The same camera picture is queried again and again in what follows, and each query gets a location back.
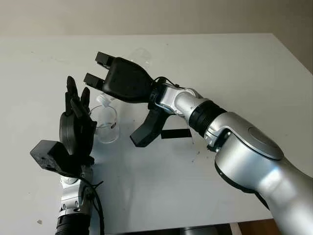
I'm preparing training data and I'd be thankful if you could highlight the clear glass cup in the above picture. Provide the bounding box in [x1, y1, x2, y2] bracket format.
[89, 104, 121, 144]

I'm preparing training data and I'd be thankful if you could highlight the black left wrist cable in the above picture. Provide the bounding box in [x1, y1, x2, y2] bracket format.
[77, 175, 106, 235]

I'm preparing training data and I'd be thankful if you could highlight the clear plastic water bottle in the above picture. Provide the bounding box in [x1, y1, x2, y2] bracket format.
[96, 47, 153, 109]

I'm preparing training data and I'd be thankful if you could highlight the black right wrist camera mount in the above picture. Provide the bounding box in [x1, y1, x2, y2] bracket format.
[129, 107, 172, 148]

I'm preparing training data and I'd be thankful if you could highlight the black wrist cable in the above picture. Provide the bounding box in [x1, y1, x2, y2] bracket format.
[153, 76, 179, 89]
[77, 175, 106, 235]

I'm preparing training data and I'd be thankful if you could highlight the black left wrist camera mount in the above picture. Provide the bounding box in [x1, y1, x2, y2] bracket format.
[29, 140, 95, 177]

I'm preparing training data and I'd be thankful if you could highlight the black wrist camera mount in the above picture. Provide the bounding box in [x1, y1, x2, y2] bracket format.
[29, 140, 95, 177]
[129, 107, 172, 148]

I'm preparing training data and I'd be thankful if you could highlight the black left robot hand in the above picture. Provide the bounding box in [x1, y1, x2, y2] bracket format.
[59, 75, 97, 167]

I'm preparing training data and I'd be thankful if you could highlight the black tape strip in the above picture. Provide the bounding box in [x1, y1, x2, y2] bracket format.
[160, 129, 192, 140]

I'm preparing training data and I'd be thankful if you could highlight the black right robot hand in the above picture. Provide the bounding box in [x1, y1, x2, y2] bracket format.
[83, 51, 157, 105]

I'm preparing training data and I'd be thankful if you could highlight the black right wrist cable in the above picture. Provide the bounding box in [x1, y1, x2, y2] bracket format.
[153, 76, 179, 89]

